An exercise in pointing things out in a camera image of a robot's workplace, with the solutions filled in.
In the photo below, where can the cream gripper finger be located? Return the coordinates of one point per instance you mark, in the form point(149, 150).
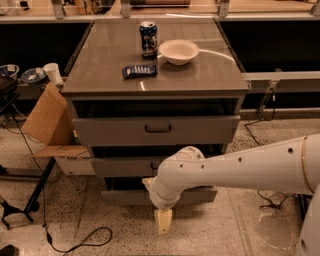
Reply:
point(163, 218)
point(148, 183)

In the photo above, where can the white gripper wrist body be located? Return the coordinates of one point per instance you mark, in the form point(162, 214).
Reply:
point(158, 199)

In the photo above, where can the grey drawer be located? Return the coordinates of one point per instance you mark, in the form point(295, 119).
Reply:
point(148, 131)
point(197, 195)
point(126, 166)

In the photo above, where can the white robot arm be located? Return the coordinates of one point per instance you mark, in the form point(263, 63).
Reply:
point(291, 166)

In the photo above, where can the grey bottom drawer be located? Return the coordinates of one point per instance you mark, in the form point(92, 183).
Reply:
point(197, 195)

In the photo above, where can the grey top drawer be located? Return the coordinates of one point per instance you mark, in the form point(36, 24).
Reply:
point(148, 131)

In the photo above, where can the grey drawer cabinet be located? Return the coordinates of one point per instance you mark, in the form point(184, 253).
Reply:
point(209, 85)

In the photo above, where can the blue snack packet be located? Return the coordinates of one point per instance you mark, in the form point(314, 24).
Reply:
point(139, 71)

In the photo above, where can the brown cardboard box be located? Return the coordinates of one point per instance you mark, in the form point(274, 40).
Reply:
point(50, 122)

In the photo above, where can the black stand leg left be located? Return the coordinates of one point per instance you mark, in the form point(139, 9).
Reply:
point(32, 203)

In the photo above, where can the white bowl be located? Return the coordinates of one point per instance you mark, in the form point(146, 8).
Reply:
point(178, 52)

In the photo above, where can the black clamp on floor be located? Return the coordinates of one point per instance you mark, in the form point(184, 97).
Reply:
point(9, 210)

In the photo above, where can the white paper cup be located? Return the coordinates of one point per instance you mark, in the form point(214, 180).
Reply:
point(53, 73)

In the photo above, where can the blue soda can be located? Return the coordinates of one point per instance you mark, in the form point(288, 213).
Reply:
point(149, 43)

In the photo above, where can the blue bowl on shelf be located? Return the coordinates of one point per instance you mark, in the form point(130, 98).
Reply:
point(34, 76)

